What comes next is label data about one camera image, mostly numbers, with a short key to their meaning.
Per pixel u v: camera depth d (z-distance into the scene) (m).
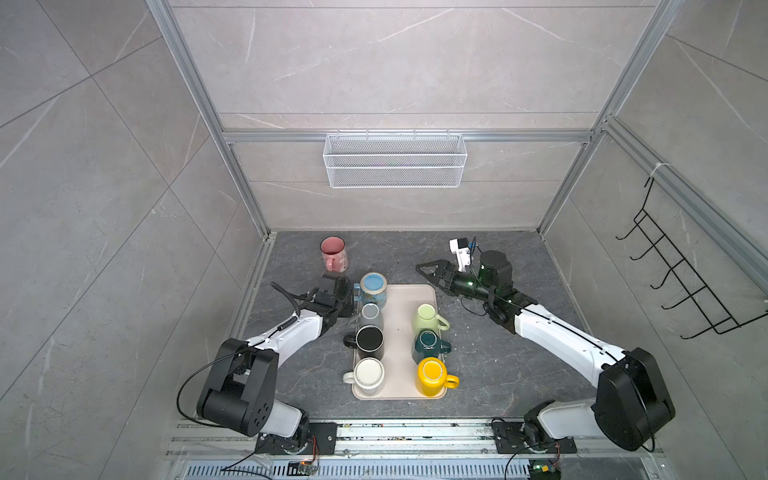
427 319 0.84
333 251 1.01
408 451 0.73
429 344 0.78
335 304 0.71
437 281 0.68
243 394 0.43
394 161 1.01
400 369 0.86
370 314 0.86
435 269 0.69
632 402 0.41
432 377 0.75
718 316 0.59
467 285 0.69
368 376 0.77
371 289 0.89
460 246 0.73
